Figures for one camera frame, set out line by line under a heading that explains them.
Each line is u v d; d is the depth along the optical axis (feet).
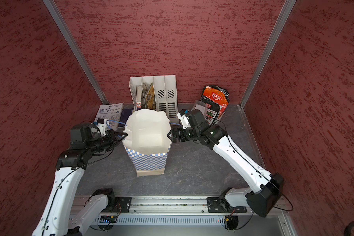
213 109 3.18
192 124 1.83
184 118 2.15
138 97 3.03
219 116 3.32
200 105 3.30
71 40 2.72
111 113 3.72
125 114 3.73
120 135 2.19
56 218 1.25
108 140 1.97
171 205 2.49
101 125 2.08
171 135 2.24
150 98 3.38
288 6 2.33
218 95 3.22
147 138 3.10
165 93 3.74
